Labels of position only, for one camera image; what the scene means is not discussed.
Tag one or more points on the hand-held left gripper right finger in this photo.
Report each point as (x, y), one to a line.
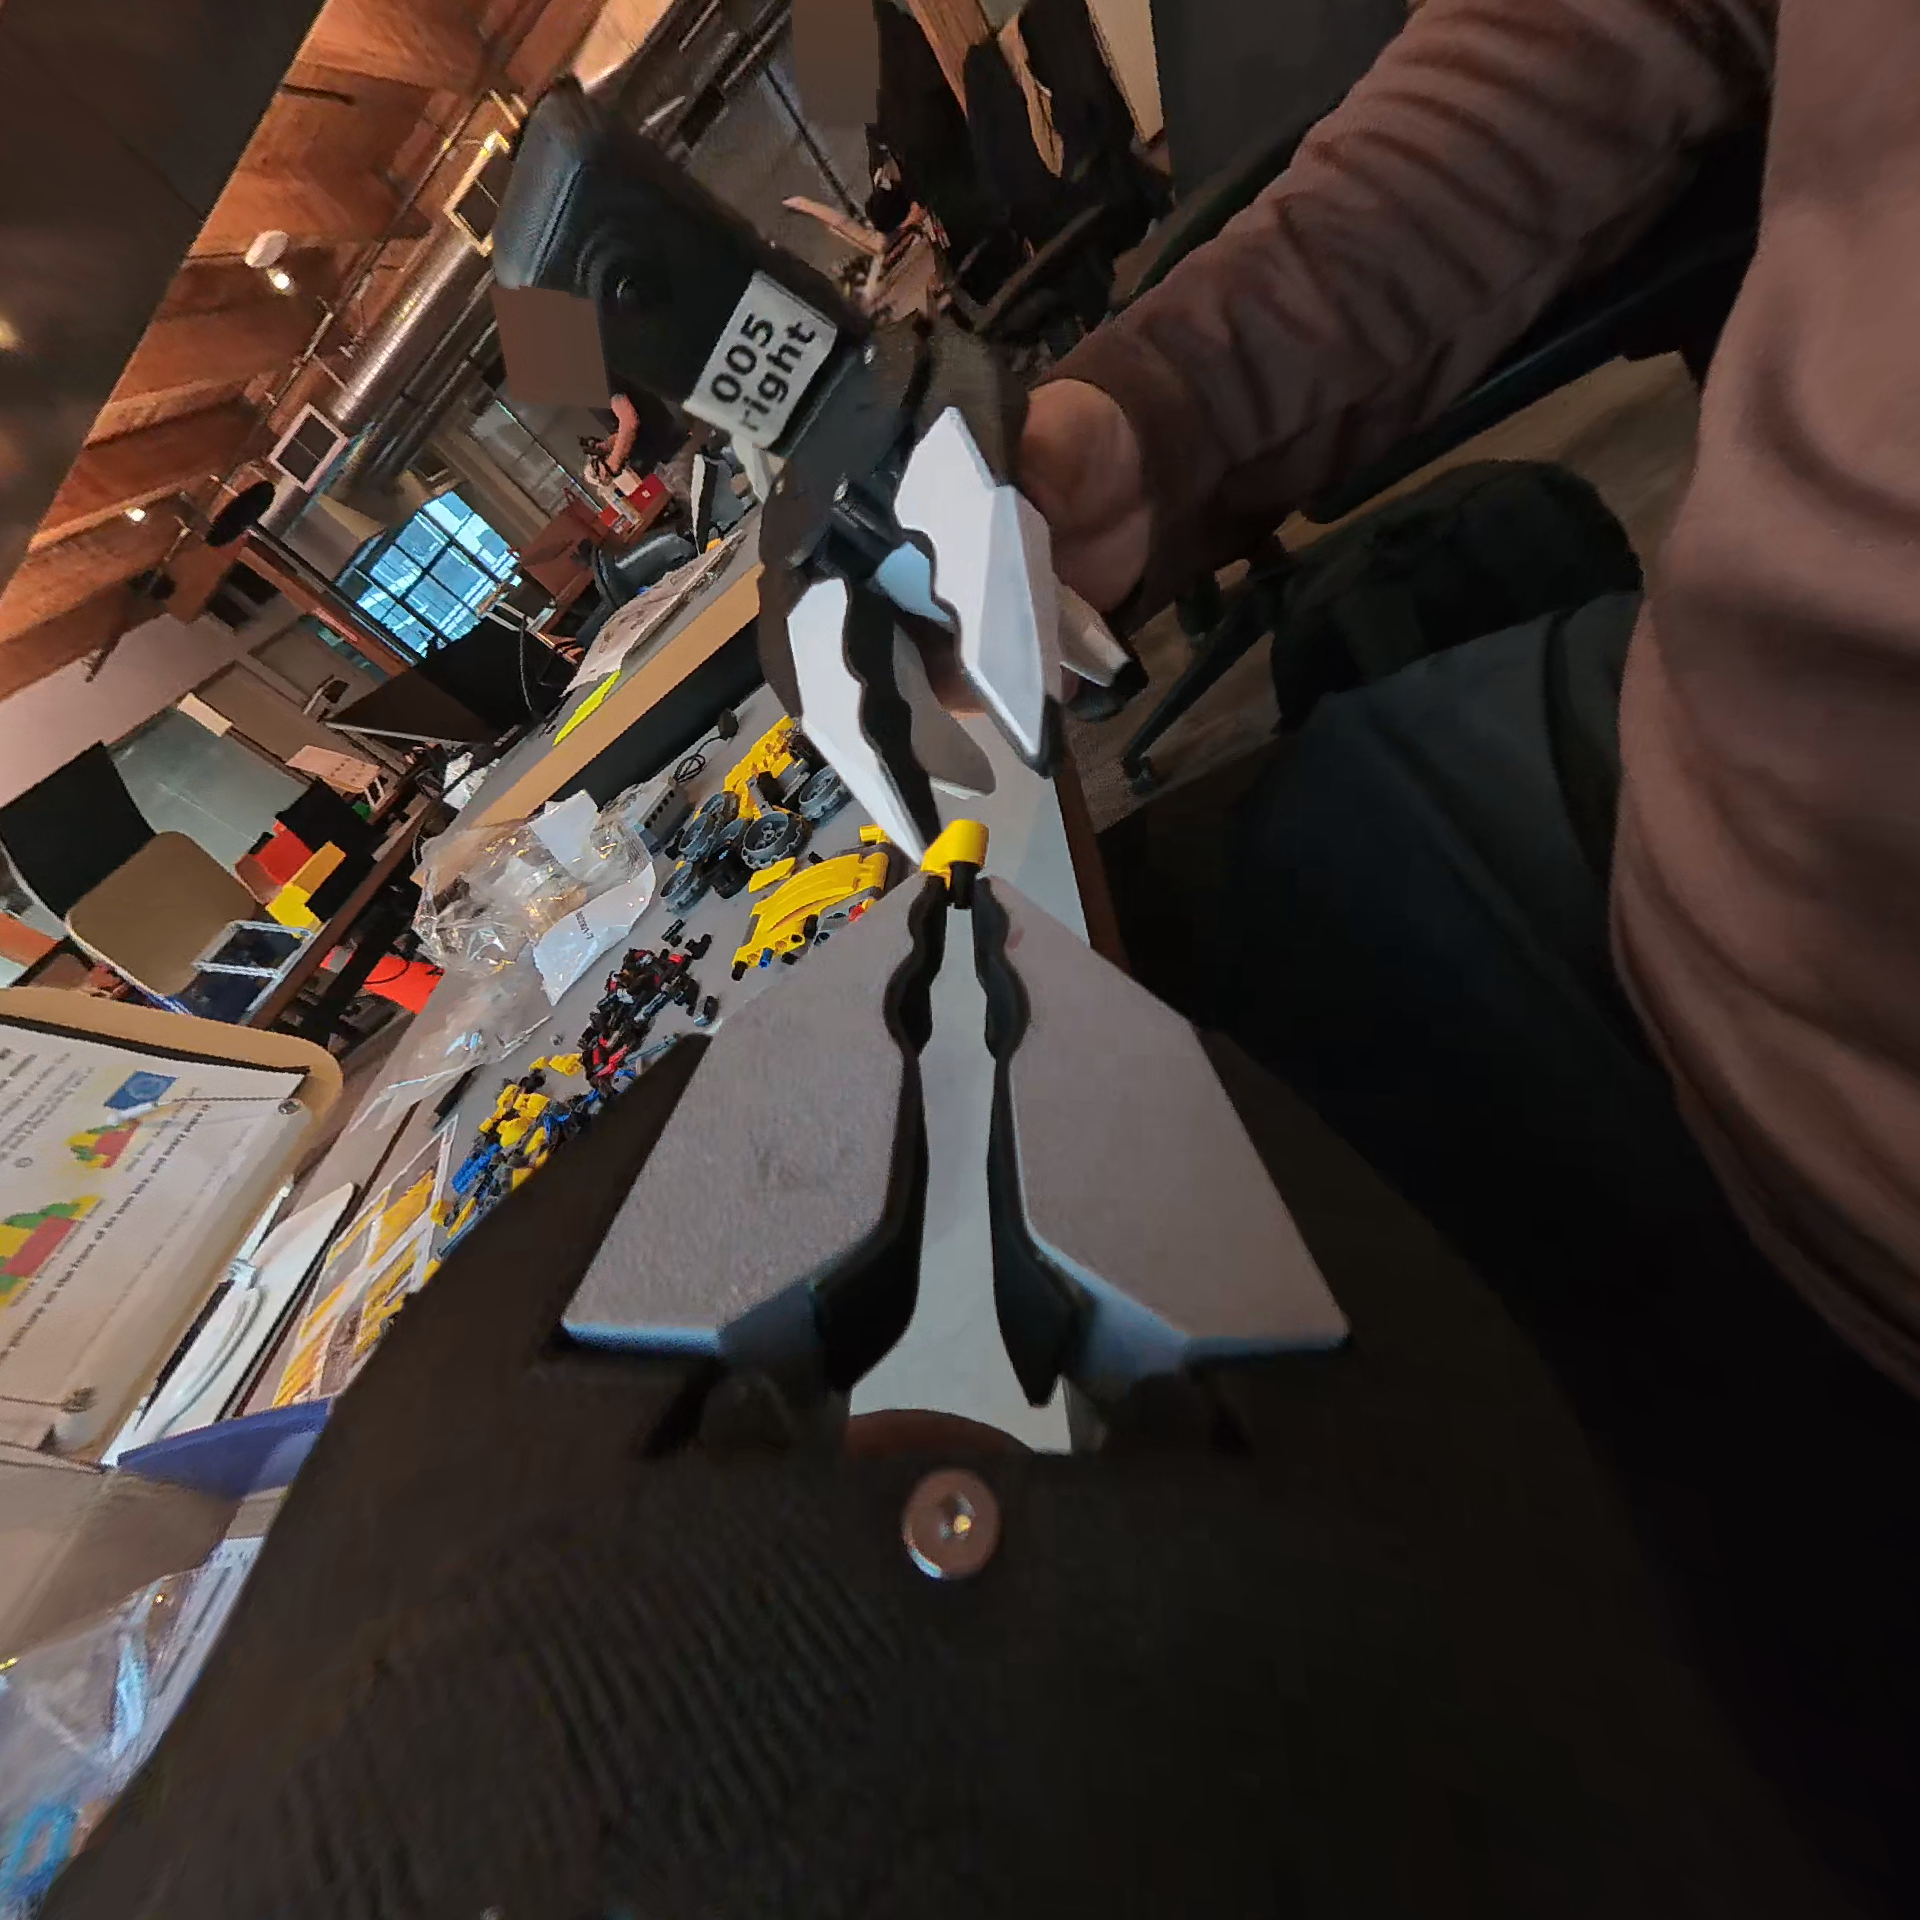
(1171, 1185)

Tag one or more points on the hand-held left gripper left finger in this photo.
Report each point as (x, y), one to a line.
(750, 1185)

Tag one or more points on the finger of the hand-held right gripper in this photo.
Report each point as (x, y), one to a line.
(992, 584)
(834, 677)

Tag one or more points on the small yellow connector piece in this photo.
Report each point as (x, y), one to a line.
(957, 846)

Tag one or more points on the person's right forearm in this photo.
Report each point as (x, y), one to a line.
(1427, 181)

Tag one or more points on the person's right hand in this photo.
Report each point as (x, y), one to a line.
(1095, 478)

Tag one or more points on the yellow grey chassis assembly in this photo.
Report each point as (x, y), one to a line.
(759, 759)

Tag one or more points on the tan table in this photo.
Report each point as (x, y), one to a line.
(660, 660)

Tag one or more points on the grey control hub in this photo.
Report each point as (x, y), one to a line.
(671, 810)

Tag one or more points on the pile of small building pieces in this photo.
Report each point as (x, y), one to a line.
(646, 992)

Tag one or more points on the yellow vehicle hood assembly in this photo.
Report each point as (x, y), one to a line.
(816, 909)

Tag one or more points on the person's dark trousers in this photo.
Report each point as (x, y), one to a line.
(1427, 1050)

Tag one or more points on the clear plastic bag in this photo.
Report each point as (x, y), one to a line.
(540, 900)

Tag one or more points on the yellow sticker sheet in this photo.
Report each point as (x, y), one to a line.
(368, 1245)

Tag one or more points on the window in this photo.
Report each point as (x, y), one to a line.
(427, 580)

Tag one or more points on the black office chair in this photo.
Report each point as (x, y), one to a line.
(1441, 570)

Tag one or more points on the blue cardboard kit box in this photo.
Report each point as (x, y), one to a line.
(225, 1448)

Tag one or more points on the printed picture board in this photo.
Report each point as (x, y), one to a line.
(135, 1201)

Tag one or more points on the person's brown shirt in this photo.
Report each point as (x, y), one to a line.
(1800, 751)

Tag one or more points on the bundle of clear plastic bags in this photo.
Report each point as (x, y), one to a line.
(105, 1726)

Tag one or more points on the silver ventilation duct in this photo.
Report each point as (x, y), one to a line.
(404, 345)

